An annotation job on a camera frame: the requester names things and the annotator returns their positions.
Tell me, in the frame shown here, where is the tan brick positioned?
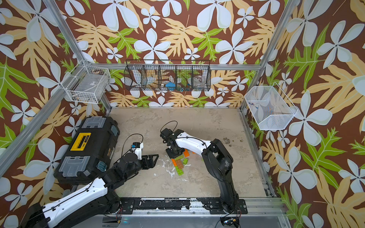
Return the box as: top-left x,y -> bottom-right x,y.
175,159 -> 184,170

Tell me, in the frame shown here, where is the black yellow toolbox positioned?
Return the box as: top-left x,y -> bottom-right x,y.
54,116 -> 120,185

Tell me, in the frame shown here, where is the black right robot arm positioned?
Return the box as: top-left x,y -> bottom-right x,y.
160,128 -> 239,213

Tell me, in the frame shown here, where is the orange brick front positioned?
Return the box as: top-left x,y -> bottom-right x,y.
171,159 -> 177,167

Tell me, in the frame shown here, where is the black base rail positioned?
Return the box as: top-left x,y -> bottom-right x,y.
119,197 -> 248,215

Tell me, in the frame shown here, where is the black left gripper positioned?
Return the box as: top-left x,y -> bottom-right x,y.
125,152 -> 159,181

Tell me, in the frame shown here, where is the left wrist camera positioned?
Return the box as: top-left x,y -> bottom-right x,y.
130,142 -> 144,160

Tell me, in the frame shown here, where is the lime brick front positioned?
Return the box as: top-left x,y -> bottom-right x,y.
175,166 -> 184,176

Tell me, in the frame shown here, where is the white wire basket left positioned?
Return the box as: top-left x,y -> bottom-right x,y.
63,61 -> 111,104

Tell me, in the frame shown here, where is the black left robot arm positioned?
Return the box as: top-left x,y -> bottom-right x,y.
19,153 -> 159,228

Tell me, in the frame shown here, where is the blue object in basket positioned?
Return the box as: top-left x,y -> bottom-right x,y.
165,82 -> 176,91

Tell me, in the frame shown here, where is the black wire basket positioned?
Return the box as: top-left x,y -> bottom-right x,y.
122,60 -> 212,92

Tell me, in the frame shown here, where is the white mesh basket right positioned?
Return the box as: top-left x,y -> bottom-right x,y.
244,85 -> 298,131

